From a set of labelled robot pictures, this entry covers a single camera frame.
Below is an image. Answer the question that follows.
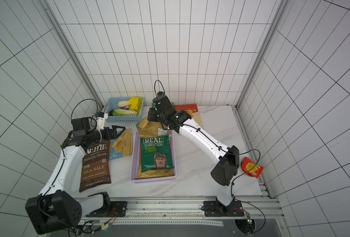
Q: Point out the sour cream onion chips bag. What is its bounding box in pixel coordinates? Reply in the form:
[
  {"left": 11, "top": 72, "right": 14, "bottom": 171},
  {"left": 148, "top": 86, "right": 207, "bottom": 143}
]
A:
[{"left": 136, "top": 116, "right": 171, "bottom": 138}]

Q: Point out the beige red cassava chips bag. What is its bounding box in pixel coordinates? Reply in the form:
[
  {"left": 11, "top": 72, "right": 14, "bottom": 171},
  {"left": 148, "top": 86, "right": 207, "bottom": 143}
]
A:
[{"left": 174, "top": 104, "right": 204, "bottom": 128}]

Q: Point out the green Real chips bag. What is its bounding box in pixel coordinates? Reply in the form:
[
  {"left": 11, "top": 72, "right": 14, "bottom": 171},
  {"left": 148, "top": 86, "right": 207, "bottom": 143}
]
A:
[{"left": 140, "top": 135, "right": 174, "bottom": 172}]

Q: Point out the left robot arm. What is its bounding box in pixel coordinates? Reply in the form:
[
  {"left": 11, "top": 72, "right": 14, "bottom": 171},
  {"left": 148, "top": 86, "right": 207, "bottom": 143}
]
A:
[{"left": 25, "top": 125, "right": 125, "bottom": 235}]

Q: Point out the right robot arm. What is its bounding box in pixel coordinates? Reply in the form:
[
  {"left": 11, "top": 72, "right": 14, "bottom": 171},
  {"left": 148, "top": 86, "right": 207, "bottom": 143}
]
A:
[{"left": 148, "top": 103, "right": 240, "bottom": 209}]

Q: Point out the blue salt chips bag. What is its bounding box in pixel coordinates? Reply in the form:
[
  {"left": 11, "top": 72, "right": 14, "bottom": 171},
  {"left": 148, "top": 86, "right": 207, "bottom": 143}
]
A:
[{"left": 109, "top": 129, "right": 133, "bottom": 160}]

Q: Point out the blue plastic basket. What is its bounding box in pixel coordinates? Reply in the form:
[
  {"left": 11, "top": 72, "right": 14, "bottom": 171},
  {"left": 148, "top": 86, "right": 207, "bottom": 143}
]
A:
[{"left": 103, "top": 97, "right": 145, "bottom": 122}]

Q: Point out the purple plastic basket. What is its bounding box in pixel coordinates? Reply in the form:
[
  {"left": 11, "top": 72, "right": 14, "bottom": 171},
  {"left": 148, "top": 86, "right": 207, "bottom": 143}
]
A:
[{"left": 130, "top": 131, "right": 177, "bottom": 183}]

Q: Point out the white radish toy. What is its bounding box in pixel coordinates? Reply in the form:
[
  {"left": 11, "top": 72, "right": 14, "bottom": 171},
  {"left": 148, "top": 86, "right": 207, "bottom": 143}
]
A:
[{"left": 118, "top": 100, "right": 131, "bottom": 109}]

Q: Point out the yellow lettuce toy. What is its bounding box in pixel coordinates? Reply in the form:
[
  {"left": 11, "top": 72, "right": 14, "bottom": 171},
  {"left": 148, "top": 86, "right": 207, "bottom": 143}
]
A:
[{"left": 129, "top": 97, "right": 143, "bottom": 116}]

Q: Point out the brown Kettle sea salt bag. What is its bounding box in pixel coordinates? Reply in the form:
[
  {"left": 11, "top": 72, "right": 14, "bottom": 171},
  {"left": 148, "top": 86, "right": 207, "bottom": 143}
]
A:
[{"left": 79, "top": 141, "right": 111, "bottom": 193}]

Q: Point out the small red snack packet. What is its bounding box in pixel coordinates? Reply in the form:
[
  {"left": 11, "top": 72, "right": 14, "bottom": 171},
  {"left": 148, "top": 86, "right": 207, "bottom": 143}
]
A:
[{"left": 241, "top": 157, "right": 264, "bottom": 178}]

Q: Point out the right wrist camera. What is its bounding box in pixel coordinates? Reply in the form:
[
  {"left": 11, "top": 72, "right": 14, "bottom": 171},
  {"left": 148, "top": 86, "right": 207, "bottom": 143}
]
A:
[{"left": 153, "top": 91, "right": 173, "bottom": 111}]

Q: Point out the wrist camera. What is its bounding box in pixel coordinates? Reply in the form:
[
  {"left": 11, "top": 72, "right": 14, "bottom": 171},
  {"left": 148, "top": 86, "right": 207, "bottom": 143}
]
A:
[
  {"left": 96, "top": 112, "right": 108, "bottom": 130},
  {"left": 153, "top": 91, "right": 173, "bottom": 111}
]

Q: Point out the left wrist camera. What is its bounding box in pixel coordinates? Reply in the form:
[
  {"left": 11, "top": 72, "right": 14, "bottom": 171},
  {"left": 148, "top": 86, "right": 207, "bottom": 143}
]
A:
[{"left": 96, "top": 112, "right": 108, "bottom": 130}]

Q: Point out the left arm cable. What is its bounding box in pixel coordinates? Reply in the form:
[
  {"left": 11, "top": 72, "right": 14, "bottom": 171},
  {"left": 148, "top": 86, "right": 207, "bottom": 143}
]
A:
[{"left": 70, "top": 98, "right": 100, "bottom": 119}]

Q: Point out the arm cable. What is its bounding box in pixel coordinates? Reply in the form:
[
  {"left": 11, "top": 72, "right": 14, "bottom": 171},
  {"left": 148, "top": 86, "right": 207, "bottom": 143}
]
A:
[
  {"left": 70, "top": 98, "right": 100, "bottom": 119},
  {"left": 230, "top": 149, "right": 267, "bottom": 235}
]

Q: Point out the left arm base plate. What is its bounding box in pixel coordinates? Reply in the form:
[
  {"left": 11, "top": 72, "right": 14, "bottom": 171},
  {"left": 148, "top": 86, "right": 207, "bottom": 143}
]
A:
[{"left": 86, "top": 192, "right": 128, "bottom": 217}]

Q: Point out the aluminium rail frame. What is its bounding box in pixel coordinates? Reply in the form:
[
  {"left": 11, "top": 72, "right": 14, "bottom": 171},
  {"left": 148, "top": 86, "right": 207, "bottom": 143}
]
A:
[{"left": 44, "top": 183, "right": 285, "bottom": 237}]

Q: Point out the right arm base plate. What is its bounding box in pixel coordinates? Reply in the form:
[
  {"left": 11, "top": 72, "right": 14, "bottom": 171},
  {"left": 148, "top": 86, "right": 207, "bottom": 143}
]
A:
[{"left": 201, "top": 199, "right": 245, "bottom": 217}]

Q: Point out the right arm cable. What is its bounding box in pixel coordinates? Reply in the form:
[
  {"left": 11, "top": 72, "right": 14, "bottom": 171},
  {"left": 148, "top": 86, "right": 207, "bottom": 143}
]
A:
[{"left": 230, "top": 149, "right": 267, "bottom": 235}]

